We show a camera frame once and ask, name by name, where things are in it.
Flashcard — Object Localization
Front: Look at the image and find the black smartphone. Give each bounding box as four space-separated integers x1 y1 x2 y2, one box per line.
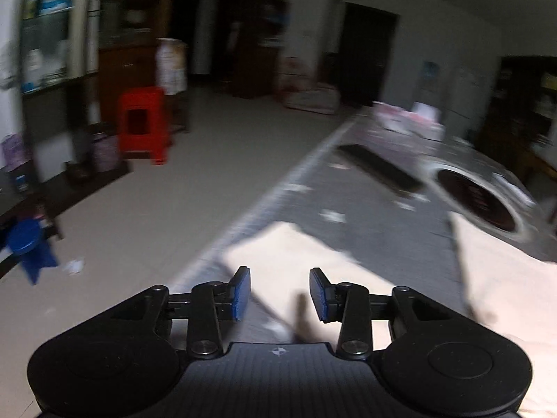
336 145 424 196

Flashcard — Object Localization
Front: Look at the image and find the round black induction cooktop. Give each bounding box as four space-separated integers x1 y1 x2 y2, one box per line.
418 156 543 243

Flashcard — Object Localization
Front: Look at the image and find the red plastic stool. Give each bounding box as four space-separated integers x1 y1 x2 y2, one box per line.
117 86 171 165

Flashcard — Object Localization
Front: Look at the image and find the small pink tissue pack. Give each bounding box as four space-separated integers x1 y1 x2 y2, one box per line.
372 102 411 135

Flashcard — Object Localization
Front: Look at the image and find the blue plastic stool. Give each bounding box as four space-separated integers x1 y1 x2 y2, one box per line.
7 218 58 285

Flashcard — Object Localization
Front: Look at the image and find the pink white tissue box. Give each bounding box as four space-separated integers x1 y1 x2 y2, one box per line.
402 102 445 141

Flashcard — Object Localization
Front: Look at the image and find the water dispenser with blue bottle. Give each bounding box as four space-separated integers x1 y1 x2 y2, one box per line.
415 61 441 108

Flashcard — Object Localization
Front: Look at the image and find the white refrigerator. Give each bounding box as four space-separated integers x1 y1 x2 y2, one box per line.
445 68 480 137

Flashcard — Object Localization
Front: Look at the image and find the patterned play tent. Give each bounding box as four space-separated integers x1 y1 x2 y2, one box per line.
277 57 340 115

